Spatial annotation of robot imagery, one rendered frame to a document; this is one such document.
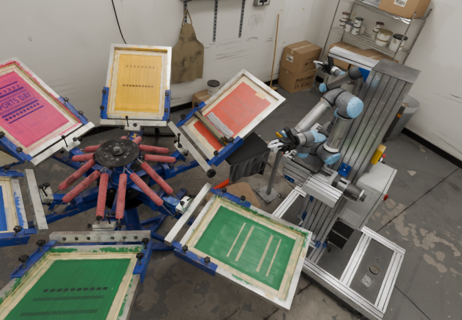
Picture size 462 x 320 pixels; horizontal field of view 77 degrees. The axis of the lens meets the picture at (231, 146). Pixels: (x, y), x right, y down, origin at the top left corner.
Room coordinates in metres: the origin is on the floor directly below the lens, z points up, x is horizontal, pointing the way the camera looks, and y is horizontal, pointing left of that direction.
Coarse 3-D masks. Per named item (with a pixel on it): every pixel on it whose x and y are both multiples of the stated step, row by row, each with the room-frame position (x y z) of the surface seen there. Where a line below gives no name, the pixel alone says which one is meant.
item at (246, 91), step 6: (240, 84) 2.39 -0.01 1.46; (246, 84) 2.37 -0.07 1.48; (234, 90) 2.34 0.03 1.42; (240, 90) 2.32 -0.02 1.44; (246, 90) 2.30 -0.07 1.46; (252, 90) 2.28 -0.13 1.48; (228, 96) 2.29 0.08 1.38; (246, 96) 2.24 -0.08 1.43; (222, 102) 2.25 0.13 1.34; (216, 108) 2.20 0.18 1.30; (216, 114) 2.13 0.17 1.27; (222, 114) 2.12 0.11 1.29; (198, 120) 2.12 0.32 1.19; (222, 120) 2.05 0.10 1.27; (198, 126) 2.06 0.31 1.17; (204, 126) 2.05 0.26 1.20; (204, 132) 1.98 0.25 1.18
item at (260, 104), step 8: (256, 96) 2.21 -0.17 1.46; (256, 104) 2.13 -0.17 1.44; (264, 104) 2.11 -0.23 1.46; (256, 112) 2.05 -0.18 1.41; (224, 120) 2.05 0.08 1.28; (232, 120) 2.03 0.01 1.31; (248, 120) 1.99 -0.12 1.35; (216, 128) 1.99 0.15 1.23; (232, 128) 1.95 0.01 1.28; (240, 128) 1.94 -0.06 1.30; (208, 136) 1.93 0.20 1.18; (232, 136) 1.88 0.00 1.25; (216, 144) 1.84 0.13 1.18
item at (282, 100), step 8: (240, 72) 2.48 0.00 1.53; (248, 72) 2.45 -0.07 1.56; (232, 80) 2.42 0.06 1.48; (256, 80) 2.34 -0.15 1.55; (224, 88) 2.35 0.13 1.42; (264, 88) 2.23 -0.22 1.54; (216, 96) 2.29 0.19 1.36; (272, 96) 2.16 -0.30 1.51; (280, 96) 2.10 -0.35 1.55; (208, 104) 2.25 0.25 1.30; (280, 104) 2.04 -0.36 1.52; (272, 112) 1.99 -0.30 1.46; (256, 120) 1.93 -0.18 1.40; (264, 120) 1.94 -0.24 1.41; (184, 128) 2.04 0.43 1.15; (248, 128) 1.88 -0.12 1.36; (256, 128) 1.90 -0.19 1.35; (192, 136) 1.93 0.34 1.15; (240, 136) 1.83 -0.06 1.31; (200, 144) 1.84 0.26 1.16; (208, 152) 1.75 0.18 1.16
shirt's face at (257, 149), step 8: (248, 136) 2.29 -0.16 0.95; (256, 136) 2.31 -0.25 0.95; (248, 144) 2.17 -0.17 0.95; (256, 144) 2.19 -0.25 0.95; (264, 144) 2.20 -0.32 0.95; (240, 152) 2.04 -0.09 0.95; (248, 152) 2.05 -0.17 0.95; (256, 152) 2.07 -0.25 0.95; (232, 160) 1.91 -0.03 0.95; (240, 160) 1.92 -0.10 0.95
